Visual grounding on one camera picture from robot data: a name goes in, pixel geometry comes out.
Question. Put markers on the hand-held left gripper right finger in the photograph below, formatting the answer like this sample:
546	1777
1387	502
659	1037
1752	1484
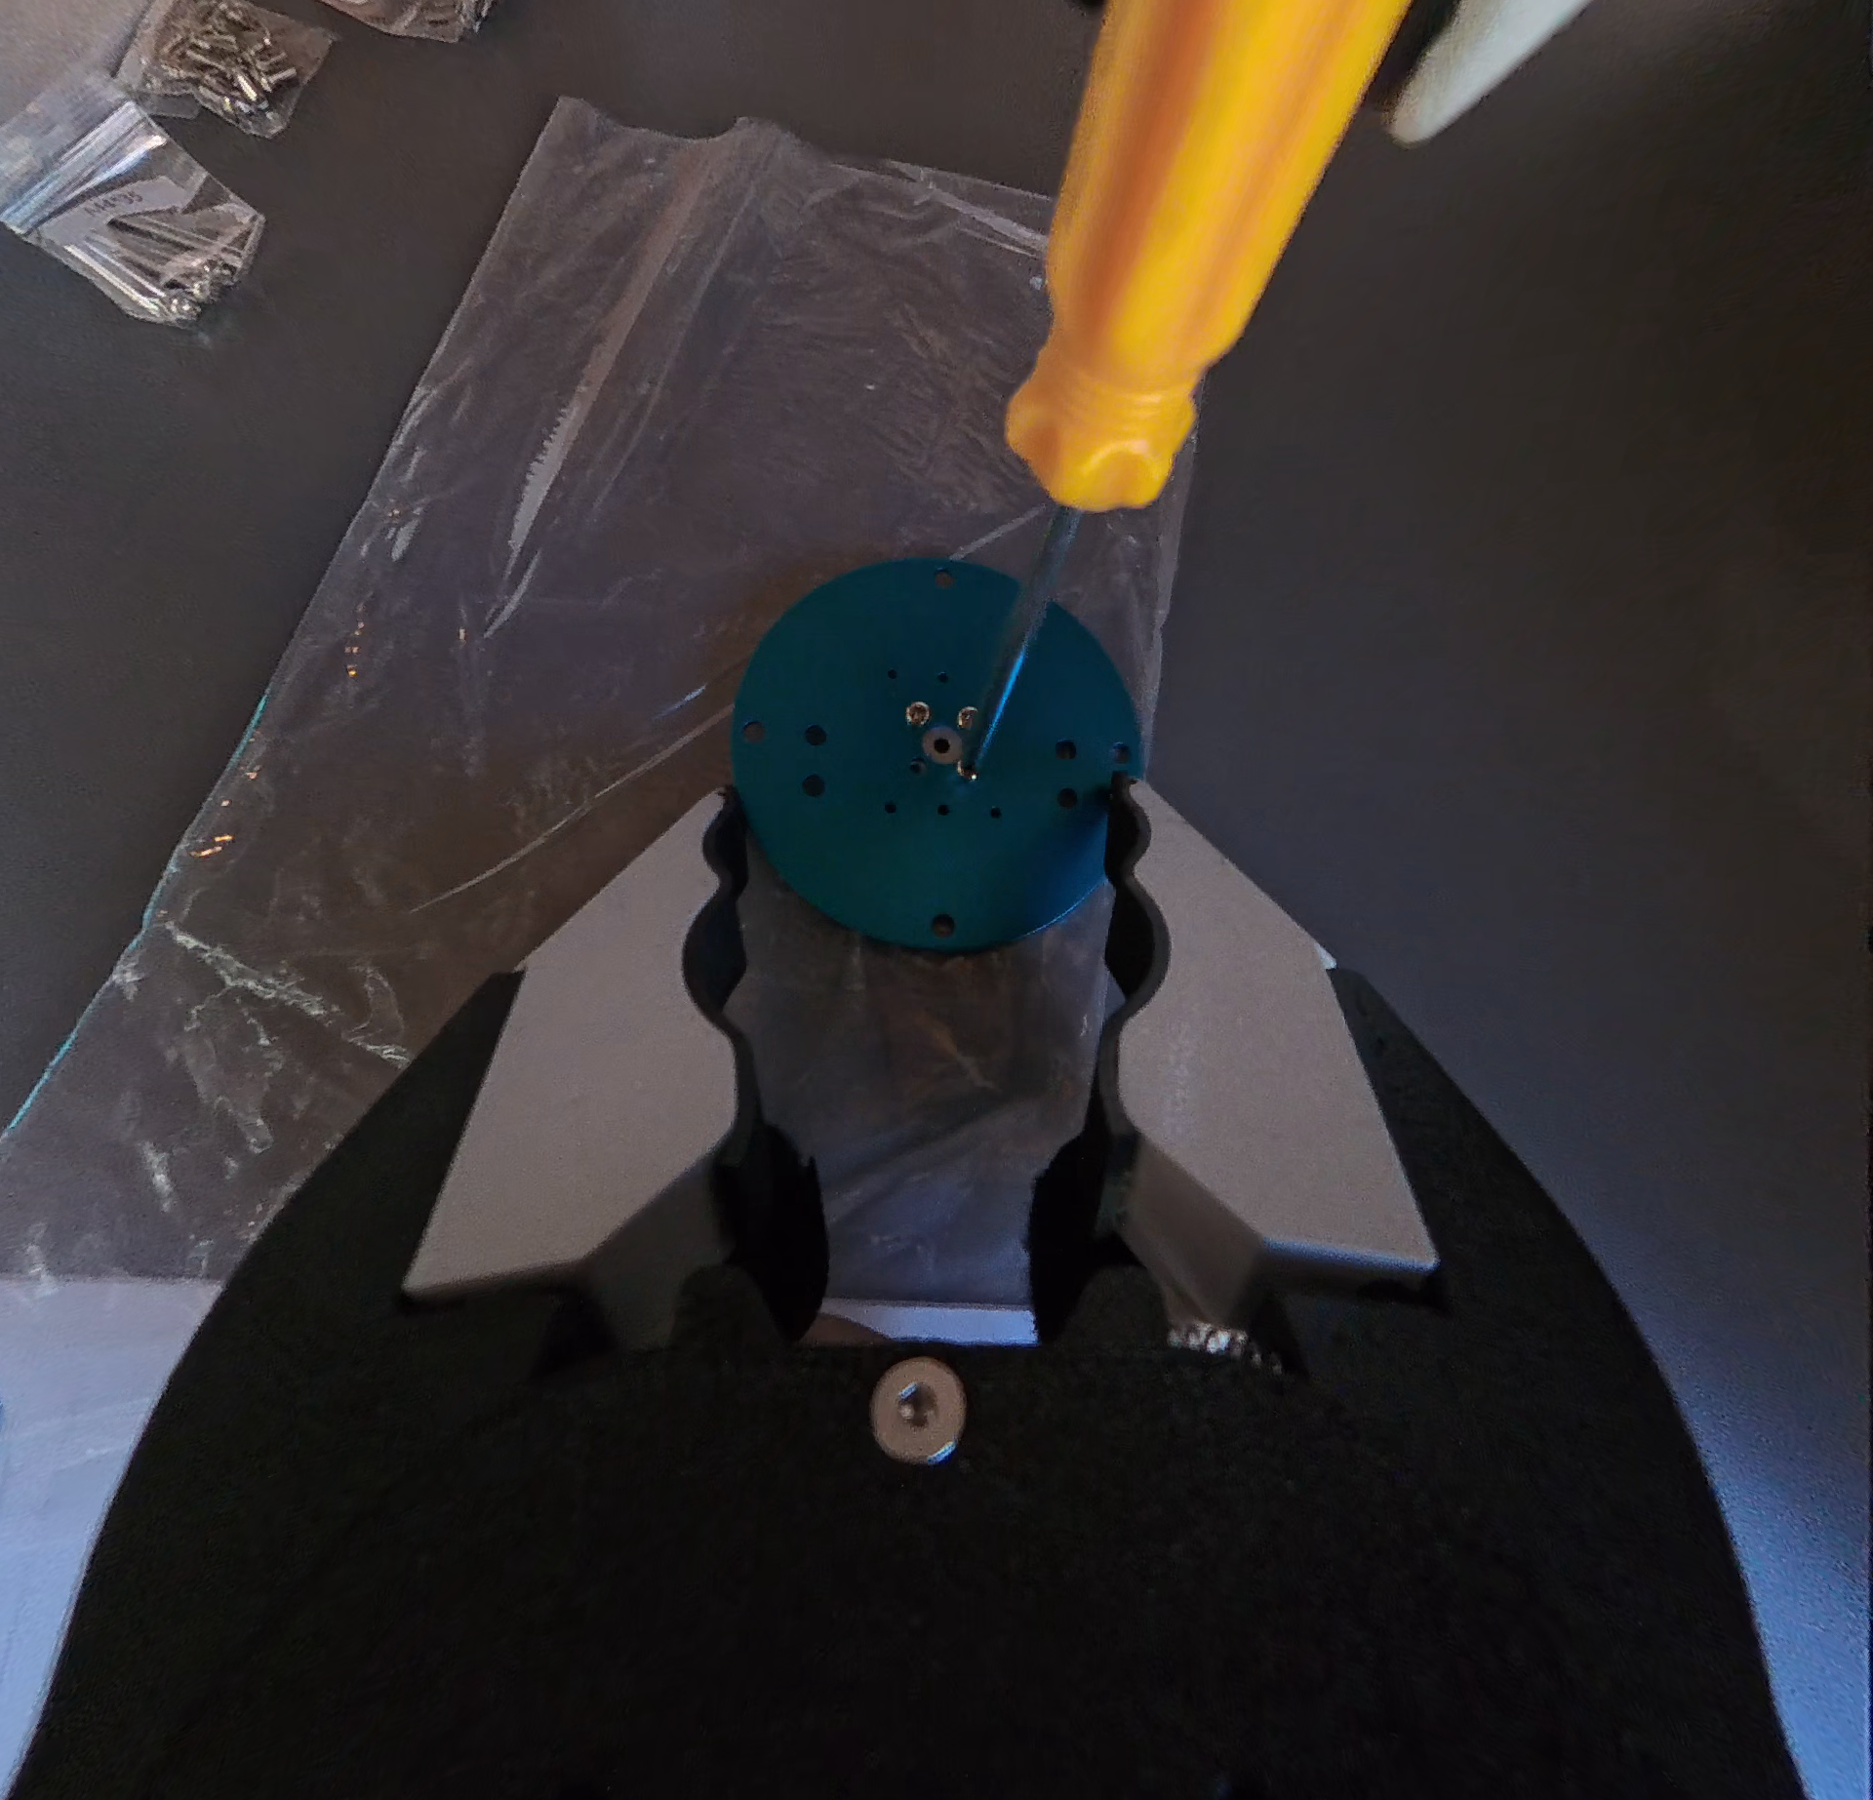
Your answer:
1258	1098

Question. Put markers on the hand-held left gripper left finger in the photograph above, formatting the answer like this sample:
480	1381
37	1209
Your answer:
585	1113

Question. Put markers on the blue round metal disc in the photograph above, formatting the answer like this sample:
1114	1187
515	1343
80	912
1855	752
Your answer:
848	863

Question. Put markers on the grey desk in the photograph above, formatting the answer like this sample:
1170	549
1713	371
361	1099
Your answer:
1463	658

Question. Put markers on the clear plastic bag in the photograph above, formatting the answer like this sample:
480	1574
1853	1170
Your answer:
511	658

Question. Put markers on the white assembly guide sheet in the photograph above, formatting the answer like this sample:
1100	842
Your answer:
72	1463

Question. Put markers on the pile of small hardware bags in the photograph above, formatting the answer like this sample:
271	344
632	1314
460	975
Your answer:
189	59

